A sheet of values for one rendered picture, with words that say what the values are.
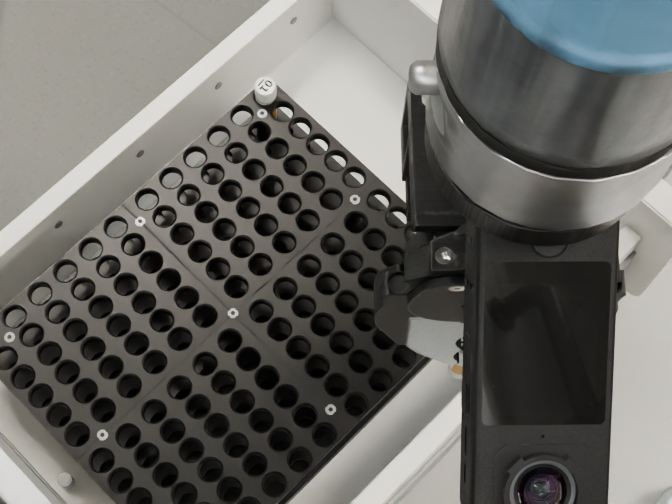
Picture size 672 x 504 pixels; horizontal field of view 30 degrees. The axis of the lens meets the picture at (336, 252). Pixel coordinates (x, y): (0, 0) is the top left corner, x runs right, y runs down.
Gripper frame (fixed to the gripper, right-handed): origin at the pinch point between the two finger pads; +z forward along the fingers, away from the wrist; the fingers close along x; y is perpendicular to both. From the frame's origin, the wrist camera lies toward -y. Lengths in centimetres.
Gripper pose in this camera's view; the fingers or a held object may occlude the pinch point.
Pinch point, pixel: (470, 355)
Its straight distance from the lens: 56.4
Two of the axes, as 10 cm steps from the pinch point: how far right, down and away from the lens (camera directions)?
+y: -0.1, -9.4, 3.3
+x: -10.0, 0.0, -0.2
